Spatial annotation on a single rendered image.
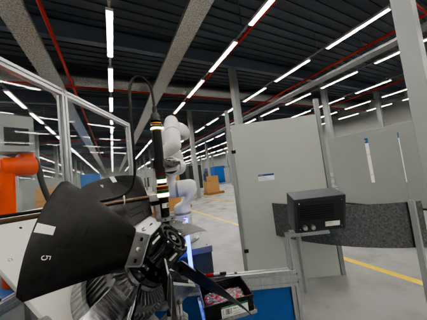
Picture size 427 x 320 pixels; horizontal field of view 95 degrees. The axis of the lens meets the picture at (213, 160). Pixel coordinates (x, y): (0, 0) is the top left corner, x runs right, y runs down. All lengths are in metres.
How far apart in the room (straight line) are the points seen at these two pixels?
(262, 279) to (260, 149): 1.70
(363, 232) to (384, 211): 0.26
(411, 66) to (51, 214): 4.79
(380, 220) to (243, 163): 1.44
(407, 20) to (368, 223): 3.59
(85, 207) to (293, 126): 2.50
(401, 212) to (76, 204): 2.40
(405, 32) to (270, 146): 3.18
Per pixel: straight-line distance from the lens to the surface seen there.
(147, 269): 0.69
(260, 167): 2.57
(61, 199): 0.54
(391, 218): 2.44
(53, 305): 0.74
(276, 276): 1.24
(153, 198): 0.74
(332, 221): 1.22
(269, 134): 2.63
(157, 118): 0.78
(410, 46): 4.86
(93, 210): 0.56
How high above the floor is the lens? 1.41
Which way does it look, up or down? 4 degrees up
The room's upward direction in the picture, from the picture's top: 7 degrees counter-clockwise
